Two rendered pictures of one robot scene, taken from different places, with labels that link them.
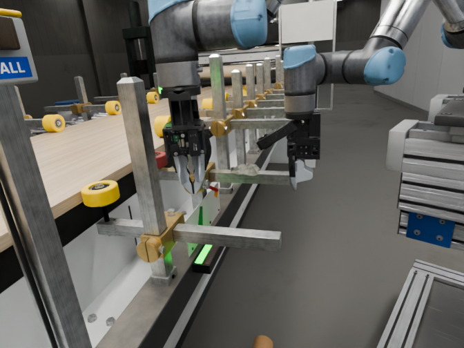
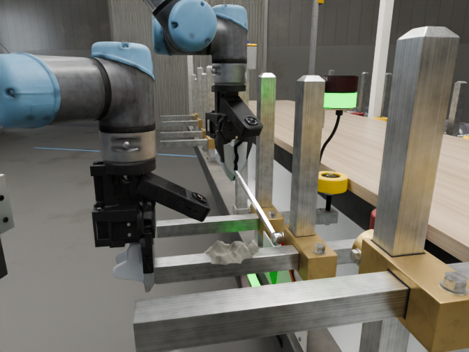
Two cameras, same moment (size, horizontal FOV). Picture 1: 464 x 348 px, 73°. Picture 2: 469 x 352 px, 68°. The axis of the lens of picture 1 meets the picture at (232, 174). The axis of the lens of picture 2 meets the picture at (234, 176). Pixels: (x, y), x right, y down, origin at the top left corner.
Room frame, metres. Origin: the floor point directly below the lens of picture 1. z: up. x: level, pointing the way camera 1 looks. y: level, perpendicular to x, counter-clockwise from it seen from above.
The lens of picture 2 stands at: (1.28, -0.28, 1.14)
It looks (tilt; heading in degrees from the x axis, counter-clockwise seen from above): 16 degrees down; 152
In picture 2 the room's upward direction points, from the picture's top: straight up
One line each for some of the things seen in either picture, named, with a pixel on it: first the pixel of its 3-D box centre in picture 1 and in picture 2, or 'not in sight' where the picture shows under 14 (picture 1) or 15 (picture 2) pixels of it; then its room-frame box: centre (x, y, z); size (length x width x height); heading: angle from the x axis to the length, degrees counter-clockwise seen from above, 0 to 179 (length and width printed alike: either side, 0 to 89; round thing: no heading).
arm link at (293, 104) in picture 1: (300, 103); (128, 146); (0.79, -0.18, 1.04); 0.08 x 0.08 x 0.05
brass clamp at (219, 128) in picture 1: (223, 125); (407, 279); (1.09, 0.02, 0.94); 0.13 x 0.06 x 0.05; 163
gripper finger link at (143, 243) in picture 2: not in sight; (146, 244); (0.81, -0.17, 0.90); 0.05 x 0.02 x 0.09; 163
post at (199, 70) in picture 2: not in sight; (200, 106); (-0.85, 0.61, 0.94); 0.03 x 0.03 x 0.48; 73
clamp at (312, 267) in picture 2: (199, 177); (307, 250); (0.85, 0.09, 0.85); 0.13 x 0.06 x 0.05; 163
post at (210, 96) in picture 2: not in sight; (211, 115); (-0.37, 0.46, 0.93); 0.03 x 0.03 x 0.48; 73
